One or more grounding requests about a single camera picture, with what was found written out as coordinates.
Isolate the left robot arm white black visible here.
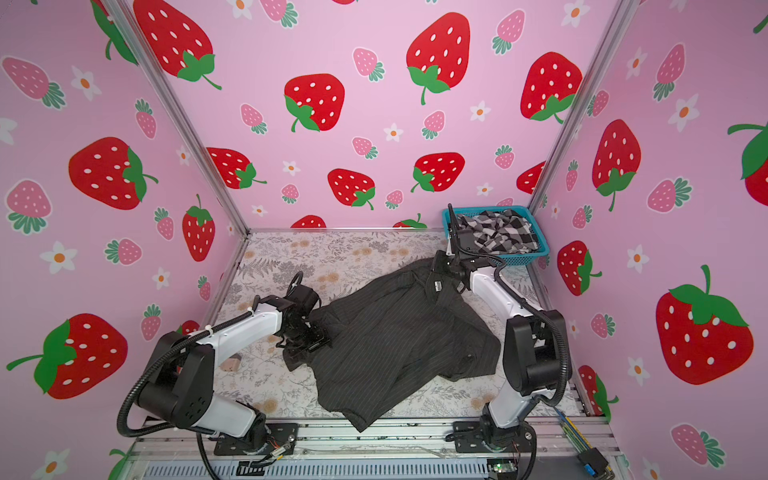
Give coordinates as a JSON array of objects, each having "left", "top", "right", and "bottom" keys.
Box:
[{"left": 118, "top": 295, "right": 331, "bottom": 438}]

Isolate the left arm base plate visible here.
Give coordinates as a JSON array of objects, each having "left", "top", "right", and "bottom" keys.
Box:
[{"left": 213, "top": 422, "right": 299, "bottom": 457}]

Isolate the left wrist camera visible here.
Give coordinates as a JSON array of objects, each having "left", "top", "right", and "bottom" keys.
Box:
[{"left": 287, "top": 284, "right": 321, "bottom": 316}]

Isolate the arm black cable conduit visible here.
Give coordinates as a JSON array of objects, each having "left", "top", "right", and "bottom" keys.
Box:
[
  {"left": 446, "top": 203, "right": 571, "bottom": 409},
  {"left": 116, "top": 305, "right": 265, "bottom": 438}
]

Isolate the small wooden block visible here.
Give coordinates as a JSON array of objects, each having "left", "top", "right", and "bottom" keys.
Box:
[{"left": 219, "top": 353, "right": 242, "bottom": 373}]

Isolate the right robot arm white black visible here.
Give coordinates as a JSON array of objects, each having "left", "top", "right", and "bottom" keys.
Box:
[{"left": 431, "top": 251, "right": 572, "bottom": 433}]

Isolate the coloured ribbon cable with connector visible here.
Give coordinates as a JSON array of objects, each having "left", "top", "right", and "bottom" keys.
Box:
[{"left": 551, "top": 406, "right": 616, "bottom": 480}]

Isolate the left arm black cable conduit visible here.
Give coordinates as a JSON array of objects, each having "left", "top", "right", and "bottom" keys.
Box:
[{"left": 116, "top": 305, "right": 265, "bottom": 438}]

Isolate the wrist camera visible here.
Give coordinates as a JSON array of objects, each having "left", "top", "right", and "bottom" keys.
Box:
[
  {"left": 450, "top": 229, "right": 478, "bottom": 255},
  {"left": 287, "top": 284, "right": 321, "bottom": 316}
]

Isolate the teal plastic basket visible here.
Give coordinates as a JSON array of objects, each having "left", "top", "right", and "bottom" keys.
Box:
[{"left": 442, "top": 206, "right": 550, "bottom": 266}]

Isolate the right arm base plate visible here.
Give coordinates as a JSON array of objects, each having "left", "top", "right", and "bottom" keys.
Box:
[{"left": 444, "top": 420, "right": 537, "bottom": 454}]

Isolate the black white checkered shirt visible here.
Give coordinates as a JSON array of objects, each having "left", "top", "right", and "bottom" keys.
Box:
[{"left": 456, "top": 209, "right": 542, "bottom": 255}]

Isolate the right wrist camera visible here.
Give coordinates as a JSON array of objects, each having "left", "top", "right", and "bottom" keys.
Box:
[{"left": 450, "top": 229, "right": 478, "bottom": 255}]

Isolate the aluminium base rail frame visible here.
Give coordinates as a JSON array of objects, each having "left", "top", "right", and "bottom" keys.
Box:
[{"left": 113, "top": 416, "right": 631, "bottom": 480}]

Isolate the dark grey pinstriped shirt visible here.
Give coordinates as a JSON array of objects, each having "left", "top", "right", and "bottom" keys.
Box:
[{"left": 283, "top": 258, "right": 501, "bottom": 432}]

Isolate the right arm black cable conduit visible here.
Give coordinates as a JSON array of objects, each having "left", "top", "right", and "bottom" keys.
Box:
[{"left": 446, "top": 203, "right": 571, "bottom": 409}]

